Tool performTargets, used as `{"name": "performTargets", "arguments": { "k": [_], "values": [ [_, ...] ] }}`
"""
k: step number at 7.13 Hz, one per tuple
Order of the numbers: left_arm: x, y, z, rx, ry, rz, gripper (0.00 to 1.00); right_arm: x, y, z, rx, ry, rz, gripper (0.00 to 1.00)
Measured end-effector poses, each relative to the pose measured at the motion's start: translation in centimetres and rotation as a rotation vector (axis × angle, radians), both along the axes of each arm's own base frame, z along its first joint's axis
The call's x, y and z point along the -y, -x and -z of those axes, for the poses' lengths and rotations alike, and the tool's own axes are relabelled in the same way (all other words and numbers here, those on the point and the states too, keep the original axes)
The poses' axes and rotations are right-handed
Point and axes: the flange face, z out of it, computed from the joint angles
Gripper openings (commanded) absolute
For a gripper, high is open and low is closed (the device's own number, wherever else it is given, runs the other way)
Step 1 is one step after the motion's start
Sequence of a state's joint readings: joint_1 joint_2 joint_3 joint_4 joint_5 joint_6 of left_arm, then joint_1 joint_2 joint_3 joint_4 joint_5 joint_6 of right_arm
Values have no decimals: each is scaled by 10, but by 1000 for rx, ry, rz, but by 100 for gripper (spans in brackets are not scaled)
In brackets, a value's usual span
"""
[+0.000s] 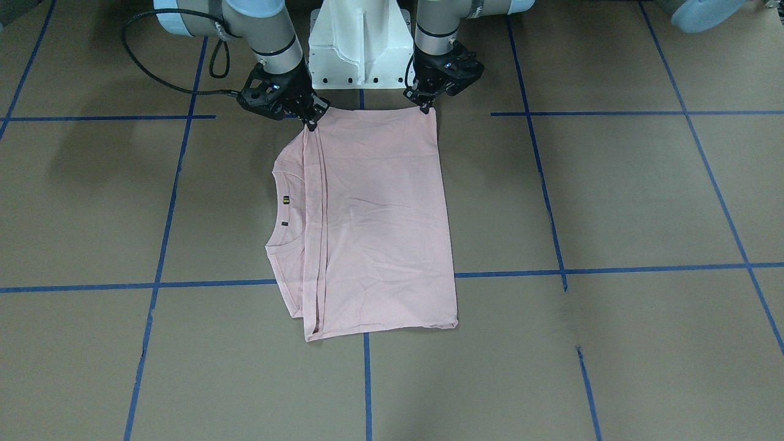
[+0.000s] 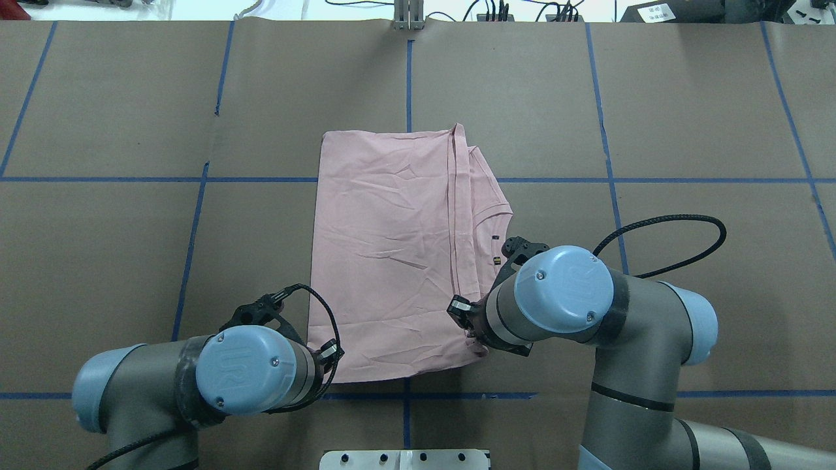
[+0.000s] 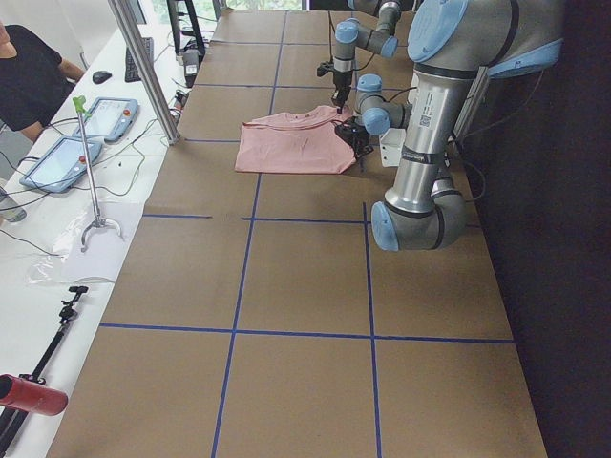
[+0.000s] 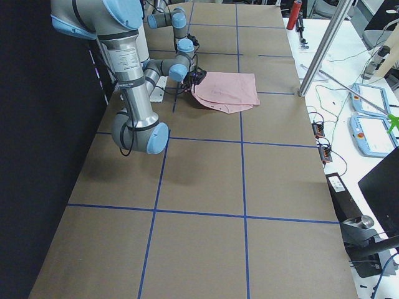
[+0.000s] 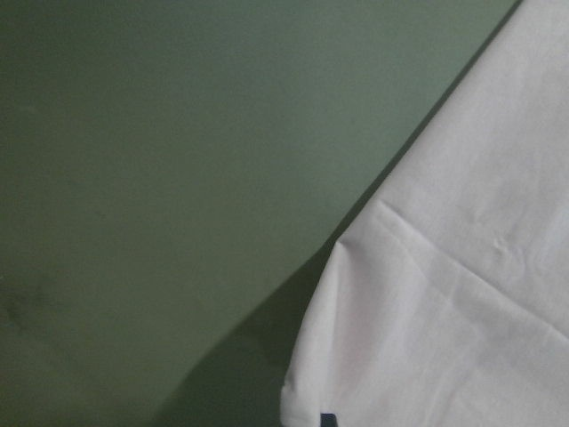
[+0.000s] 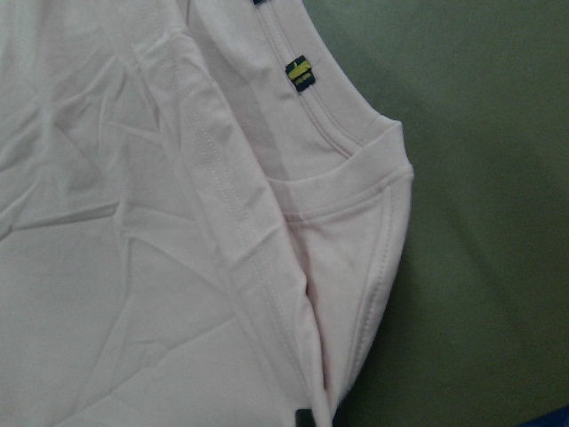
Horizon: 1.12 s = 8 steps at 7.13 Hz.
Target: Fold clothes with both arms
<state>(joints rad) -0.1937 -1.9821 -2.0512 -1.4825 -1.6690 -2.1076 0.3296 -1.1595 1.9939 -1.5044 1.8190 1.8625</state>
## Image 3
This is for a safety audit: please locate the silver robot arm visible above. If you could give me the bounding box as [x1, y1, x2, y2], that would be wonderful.
[316, 1, 413, 113]
[320, 0, 565, 251]

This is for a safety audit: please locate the black power adapter box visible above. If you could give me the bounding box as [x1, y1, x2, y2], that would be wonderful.
[177, 49, 202, 88]

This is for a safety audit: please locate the clear plastic bag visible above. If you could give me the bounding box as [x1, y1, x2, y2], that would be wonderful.
[28, 201, 143, 284]

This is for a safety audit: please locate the black keyboard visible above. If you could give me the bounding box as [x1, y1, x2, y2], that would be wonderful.
[124, 36, 156, 83]

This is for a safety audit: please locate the red cylinder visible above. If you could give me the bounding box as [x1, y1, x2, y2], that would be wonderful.
[1, 374, 69, 416]

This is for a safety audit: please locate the far blue teach pendant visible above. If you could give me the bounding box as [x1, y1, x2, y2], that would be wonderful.
[73, 95, 139, 143]

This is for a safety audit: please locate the metal grabber stick green handle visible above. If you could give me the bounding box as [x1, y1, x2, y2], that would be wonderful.
[73, 95, 123, 253]

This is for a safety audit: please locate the pink Snoopy t-shirt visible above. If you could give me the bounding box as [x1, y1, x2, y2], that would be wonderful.
[235, 106, 355, 175]

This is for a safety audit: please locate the blue teach pendant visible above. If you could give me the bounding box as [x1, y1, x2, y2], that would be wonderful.
[73, 95, 139, 143]
[19, 136, 87, 193]

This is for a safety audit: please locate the black tripod pole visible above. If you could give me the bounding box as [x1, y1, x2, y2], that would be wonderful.
[1, 285, 89, 457]

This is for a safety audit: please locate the aluminium frame post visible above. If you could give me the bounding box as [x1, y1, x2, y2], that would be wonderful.
[108, 0, 179, 145]

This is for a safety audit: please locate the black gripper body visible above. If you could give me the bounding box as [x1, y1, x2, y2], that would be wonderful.
[316, 57, 355, 93]
[333, 116, 373, 156]

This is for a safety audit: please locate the near blue teach pendant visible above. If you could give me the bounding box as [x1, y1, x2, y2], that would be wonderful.
[19, 136, 87, 193]

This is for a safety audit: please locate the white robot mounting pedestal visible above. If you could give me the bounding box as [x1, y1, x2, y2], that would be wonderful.
[379, 128, 407, 168]

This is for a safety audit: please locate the person in black shirt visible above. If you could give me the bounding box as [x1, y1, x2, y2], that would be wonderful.
[1, 25, 85, 142]

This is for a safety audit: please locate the black computer mouse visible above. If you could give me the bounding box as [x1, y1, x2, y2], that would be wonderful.
[92, 71, 113, 85]

